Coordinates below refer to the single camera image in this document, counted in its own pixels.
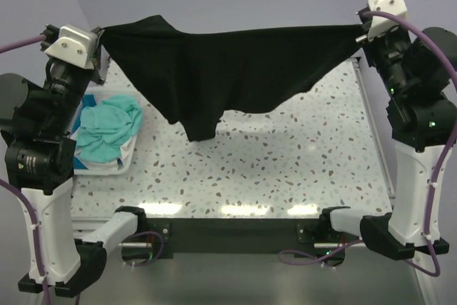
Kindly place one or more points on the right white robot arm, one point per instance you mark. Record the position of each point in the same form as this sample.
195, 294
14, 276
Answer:
415, 66

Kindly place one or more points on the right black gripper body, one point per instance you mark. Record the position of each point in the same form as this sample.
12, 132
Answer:
381, 49

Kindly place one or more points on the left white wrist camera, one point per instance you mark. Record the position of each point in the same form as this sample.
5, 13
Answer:
74, 46

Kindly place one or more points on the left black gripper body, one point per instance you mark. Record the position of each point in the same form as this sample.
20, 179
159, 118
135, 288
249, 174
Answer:
93, 73

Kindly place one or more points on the blue t shirt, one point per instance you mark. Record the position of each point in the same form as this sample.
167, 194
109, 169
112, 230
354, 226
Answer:
88, 101

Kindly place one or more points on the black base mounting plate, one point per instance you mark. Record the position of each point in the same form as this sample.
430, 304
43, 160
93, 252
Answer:
232, 236

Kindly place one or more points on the black t shirt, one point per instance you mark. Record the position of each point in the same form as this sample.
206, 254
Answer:
192, 79

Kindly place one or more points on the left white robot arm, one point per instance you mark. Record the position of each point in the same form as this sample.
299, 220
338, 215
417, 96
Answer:
35, 124

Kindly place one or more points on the teal t shirt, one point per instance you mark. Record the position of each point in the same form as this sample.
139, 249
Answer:
104, 128

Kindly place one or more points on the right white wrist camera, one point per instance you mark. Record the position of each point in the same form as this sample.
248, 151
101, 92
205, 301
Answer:
385, 8

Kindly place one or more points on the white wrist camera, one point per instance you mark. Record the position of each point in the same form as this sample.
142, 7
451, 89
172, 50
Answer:
74, 46
385, 8

